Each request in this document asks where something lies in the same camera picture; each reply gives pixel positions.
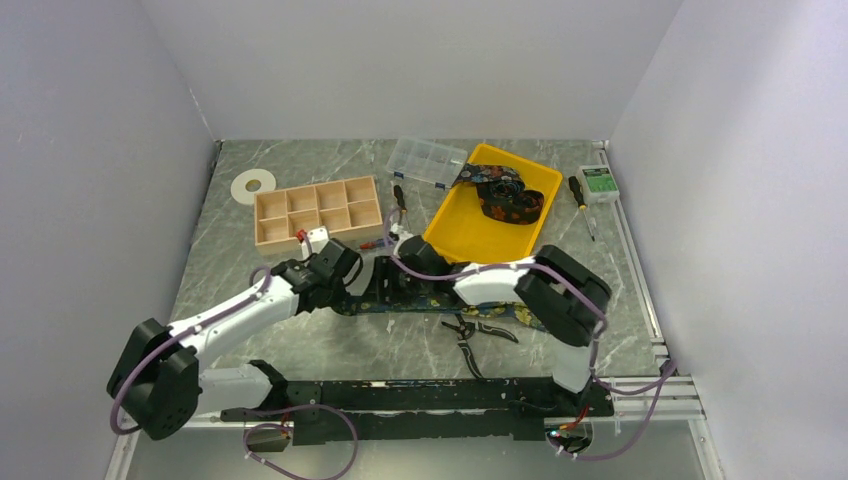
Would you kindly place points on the wooden compartment box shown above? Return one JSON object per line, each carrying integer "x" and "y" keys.
{"x": 348, "y": 209}

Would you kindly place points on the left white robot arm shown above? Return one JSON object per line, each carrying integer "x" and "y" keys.
{"x": 164, "y": 376}

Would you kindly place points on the black yellow screwdriver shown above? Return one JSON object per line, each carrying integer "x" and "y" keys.
{"x": 399, "y": 196}
{"x": 576, "y": 190}

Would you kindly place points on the red blue screwdriver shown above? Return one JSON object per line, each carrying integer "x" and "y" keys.
{"x": 375, "y": 244}

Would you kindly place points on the black yellow screwdriver right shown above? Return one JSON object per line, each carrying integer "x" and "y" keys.
{"x": 576, "y": 190}

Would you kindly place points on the blue yellow floral tie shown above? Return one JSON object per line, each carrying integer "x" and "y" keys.
{"x": 362, "y": 305}

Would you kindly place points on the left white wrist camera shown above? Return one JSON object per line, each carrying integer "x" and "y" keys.
{"x": 312, "y": 241}

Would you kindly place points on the white green electronic box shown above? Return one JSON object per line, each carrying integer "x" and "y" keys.
{"x": 598, "y": 184}

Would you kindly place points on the black yellow screwdriver left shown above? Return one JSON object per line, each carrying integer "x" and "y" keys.
{"x": 399, "y": 196}

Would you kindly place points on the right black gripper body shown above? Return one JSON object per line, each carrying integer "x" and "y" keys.
{"x": 401, "y": 287}

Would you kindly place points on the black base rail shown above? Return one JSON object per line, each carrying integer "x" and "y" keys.
{"x": 520, "y": 408}

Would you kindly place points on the clear plastic organizer box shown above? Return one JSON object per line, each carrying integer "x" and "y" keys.
{"x": 426, "y": 161}

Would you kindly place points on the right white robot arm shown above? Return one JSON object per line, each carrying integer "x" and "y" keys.
{"x": 557, "y": 292}

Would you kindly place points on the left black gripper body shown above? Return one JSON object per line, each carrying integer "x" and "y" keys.
{"x": 337, "y": 293}

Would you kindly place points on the dark orange floral tie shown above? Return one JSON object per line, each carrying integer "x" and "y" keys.
{"x": 502, "y": 193}

